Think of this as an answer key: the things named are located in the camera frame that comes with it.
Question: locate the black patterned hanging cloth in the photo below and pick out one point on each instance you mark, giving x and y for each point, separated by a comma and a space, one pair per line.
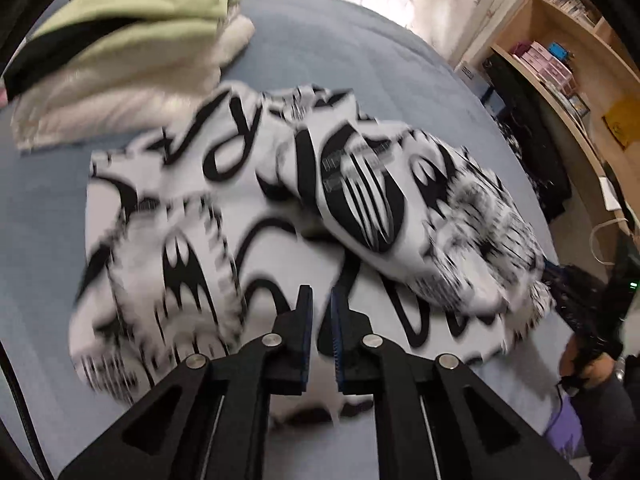
522, 126

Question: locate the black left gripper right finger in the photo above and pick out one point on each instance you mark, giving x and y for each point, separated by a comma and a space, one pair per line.
434, 419

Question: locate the pink storage boxes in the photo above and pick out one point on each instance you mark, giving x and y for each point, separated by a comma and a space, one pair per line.
545, 66

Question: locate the cream white folded jacket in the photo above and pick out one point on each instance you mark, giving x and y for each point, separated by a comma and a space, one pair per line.
116, 86

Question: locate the black white graffiti print garment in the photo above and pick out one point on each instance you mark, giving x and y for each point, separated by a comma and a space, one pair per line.
198, 236

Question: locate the yellow envelope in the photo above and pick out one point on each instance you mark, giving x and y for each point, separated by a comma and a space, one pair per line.
623, 120

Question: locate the green black folded garment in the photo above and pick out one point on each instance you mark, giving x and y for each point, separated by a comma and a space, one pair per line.
85, 30

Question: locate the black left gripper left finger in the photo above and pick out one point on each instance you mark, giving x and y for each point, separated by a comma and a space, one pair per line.
207, 419

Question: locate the person right hand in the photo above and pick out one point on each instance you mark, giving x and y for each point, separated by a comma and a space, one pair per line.
595, 372

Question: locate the wooden bookshelf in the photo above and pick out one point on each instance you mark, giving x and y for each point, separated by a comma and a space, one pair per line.
577, 34

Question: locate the white charger with cable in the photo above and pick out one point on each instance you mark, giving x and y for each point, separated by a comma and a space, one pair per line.
612, 221

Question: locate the blue bed sheet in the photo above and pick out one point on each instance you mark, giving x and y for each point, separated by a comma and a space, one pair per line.
337, 45

